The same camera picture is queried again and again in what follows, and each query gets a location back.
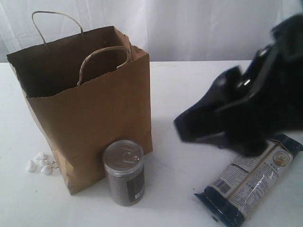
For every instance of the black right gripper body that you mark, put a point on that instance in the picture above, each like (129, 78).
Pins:
(269, 94)

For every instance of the dark can with pull-tab lid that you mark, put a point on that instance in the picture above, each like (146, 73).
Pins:
(124, 165)

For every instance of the brown paper shopping bag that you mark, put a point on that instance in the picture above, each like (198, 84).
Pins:
(84, 92)

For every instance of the long noodle package black ends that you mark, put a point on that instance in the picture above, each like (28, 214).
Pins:
(233, 195)

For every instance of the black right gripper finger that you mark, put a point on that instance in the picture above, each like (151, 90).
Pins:
(203, 124)
(252, 148)

